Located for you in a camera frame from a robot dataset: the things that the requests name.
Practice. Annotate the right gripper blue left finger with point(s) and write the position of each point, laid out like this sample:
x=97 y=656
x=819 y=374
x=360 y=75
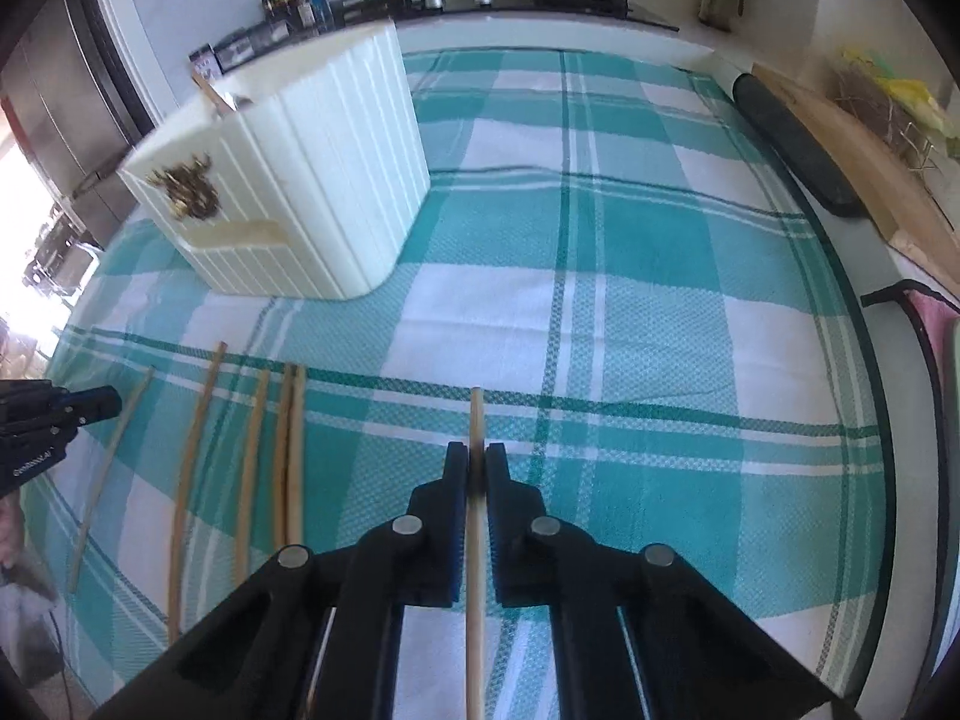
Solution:
x=315 y=635

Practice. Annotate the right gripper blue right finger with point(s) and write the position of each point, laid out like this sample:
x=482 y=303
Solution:
x=638 y=635

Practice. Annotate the wooden chopstick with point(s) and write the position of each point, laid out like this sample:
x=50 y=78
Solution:
x=221 y=105
x=248 y=479
x=185 y=481
x=476 y=561
x=295 y=454
x=96 y=487
x=282 y=435

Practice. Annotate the grey refrigerator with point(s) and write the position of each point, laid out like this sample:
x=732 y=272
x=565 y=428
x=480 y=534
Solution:
x=76 y=113

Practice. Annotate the cream utensil holder box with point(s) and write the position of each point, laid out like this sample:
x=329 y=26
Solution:
x=310 y=188

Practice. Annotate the teal plaid tablecloth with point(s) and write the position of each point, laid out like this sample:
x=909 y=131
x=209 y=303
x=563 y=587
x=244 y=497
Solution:
x=669 y=349

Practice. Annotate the condiment bottles group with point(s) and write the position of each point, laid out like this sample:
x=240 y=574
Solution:
x=299 y=14

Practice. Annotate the wooden cutting board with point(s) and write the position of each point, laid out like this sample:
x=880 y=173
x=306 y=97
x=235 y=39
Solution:
x=900 y=207

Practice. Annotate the black rolled mat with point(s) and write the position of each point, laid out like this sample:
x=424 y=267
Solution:
x=796 y=147

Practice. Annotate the black gas stove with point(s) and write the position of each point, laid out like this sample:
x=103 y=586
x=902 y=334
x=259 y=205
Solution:
x=354 y=12

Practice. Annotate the glass french press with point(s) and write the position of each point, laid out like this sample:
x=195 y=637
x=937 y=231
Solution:
x=720 y=14

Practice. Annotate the wire basket with vegetables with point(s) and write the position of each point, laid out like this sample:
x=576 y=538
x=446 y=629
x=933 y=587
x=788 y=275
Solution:
x=902 y=112

